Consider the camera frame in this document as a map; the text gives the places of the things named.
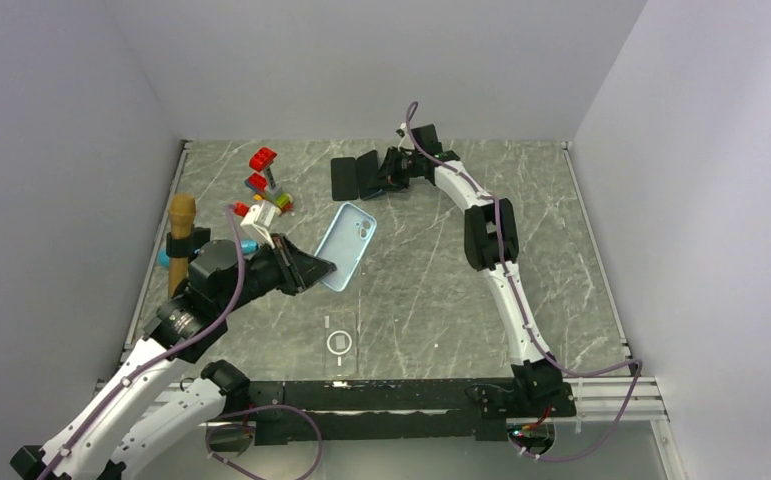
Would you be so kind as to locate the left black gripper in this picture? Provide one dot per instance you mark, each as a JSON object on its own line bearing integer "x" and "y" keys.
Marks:
{"x": 299, "y": 270}

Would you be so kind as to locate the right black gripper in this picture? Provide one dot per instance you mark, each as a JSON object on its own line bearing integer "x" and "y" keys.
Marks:
{"x": 388, "y": 175}

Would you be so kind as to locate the black phone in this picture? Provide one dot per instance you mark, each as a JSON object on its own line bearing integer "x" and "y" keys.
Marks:
{"x": 344, "y": 181}

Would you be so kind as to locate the light blue phone case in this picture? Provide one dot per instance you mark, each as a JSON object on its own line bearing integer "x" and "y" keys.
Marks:
{"x": 345, "y": 243}

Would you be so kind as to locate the clear magsafe phone case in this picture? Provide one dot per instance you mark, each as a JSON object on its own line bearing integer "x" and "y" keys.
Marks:
{"x": 340, "y": 344}

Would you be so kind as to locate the phone with blue case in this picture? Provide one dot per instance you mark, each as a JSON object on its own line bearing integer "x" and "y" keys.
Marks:
{"x": 367, "y": 167}

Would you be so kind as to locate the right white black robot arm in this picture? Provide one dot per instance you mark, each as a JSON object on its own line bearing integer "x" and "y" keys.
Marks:
{"x": 491, "y": 247}

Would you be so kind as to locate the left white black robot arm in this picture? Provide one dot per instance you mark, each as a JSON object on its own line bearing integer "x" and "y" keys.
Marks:
{"x": 219, "y": 280}

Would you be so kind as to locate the blue marker pen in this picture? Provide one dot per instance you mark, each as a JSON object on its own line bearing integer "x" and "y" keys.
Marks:
{"x": 248, "y": 247}

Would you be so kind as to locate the colourful toy brick car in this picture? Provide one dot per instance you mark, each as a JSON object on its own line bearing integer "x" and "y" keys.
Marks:
{"x": 262, "y": 182}

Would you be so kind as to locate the brown toy microphone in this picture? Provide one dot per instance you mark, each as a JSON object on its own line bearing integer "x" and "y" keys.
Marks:
{"x": 181, "y": 212}

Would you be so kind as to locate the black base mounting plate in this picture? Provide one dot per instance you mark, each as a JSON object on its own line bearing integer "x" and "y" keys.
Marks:
{"x": 295, "y": 425}

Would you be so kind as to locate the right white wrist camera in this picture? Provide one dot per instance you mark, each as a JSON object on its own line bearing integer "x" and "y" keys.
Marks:
{"x": 404, "y": 131}

